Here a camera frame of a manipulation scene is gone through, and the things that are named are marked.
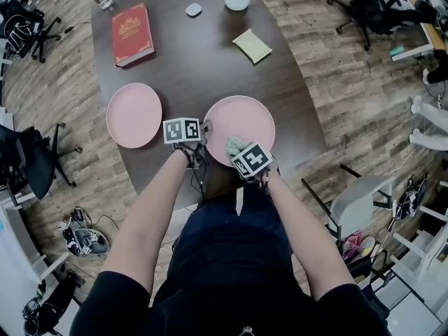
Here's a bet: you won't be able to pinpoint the yellow green sponge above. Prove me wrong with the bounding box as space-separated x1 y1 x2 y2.
232 28 273 64

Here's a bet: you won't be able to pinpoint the black office chair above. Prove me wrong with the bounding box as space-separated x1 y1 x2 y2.
0 122 84 200
327 0 437 52
0 0 62 64

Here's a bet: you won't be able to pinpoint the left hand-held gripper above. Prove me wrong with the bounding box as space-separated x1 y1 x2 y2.
162 117 211 169

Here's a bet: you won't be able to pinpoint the pink plate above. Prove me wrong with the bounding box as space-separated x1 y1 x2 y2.
106 83 163 149
203 94 277 169

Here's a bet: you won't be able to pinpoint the grey domed backpack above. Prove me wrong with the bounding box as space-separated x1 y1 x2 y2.
57 208 110 258

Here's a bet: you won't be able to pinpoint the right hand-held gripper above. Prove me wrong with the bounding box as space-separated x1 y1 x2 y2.
230 142 273 180

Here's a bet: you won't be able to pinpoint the black backpack white stripes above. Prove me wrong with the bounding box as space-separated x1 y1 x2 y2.
3 14 36 48

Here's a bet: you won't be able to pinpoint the pink bag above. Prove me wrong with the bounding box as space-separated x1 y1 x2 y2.
342 231 365 258

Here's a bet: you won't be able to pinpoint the green patterned sponge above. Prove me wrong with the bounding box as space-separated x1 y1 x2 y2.
225 134 253 158

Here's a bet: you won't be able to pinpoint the person's right forearm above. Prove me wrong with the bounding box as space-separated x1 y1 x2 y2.
260 171 356 300

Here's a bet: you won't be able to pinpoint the red hardcover book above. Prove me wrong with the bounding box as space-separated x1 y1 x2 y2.
111 2 156 69

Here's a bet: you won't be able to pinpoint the person's black clothing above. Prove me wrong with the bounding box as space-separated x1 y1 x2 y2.
69 183 391 336

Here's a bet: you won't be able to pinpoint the black bracelet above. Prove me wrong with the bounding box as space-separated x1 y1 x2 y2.
174 143 194 167

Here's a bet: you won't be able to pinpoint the wooden desk white legs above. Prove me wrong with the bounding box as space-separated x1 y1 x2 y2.
391 0 448 62

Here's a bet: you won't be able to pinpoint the person's left forearm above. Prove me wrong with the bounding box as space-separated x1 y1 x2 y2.
101 148 192 293

